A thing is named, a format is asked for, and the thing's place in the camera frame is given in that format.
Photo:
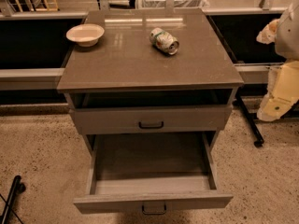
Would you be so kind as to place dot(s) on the grey top drawer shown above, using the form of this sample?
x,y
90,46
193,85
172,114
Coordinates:
x,y
169,119

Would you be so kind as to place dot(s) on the black stand leg right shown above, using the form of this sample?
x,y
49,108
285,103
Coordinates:
x,y
258,142

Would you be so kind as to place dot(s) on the wire mesh basket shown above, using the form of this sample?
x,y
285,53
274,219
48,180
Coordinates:
x,y
146,4

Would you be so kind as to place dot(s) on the grey drawer cabinet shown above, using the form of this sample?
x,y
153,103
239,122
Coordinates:
x,y
124,70

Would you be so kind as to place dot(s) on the crushed soda can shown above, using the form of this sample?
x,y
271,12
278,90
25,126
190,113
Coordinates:
x,y
164,41

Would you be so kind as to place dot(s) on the grey drawer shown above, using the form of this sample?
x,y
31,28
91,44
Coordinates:
x,y
169,119
151,173

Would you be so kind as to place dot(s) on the black stand leg left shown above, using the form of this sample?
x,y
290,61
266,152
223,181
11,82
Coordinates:
x,y
17,187

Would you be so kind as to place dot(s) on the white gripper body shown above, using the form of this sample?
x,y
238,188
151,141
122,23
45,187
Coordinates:
x,y
288,34

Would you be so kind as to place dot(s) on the white ceramic bowl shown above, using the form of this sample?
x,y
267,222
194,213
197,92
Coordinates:
x,y
85,35

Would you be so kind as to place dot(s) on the black stand leg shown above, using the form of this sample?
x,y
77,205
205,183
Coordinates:
x,y
258,142
17,187

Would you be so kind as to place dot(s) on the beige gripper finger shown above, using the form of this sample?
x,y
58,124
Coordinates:
x,y
268,33

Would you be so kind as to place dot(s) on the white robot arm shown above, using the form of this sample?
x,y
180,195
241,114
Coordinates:
x,y
287,36

